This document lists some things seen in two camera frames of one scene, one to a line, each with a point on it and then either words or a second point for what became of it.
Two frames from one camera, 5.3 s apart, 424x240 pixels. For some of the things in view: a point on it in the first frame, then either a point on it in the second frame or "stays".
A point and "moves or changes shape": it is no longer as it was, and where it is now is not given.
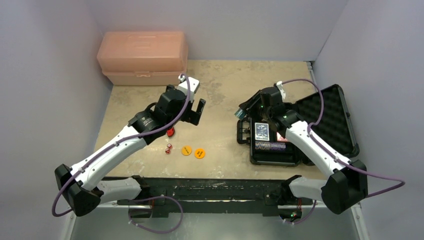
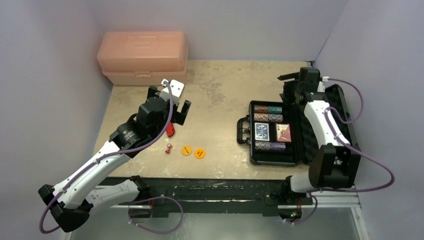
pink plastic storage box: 143,58 stays
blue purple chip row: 264,145 stays
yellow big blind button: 186,150 stays
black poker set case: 326,113 stays
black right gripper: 249,108 -> 295,79
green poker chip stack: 240,113 moves or changes shape
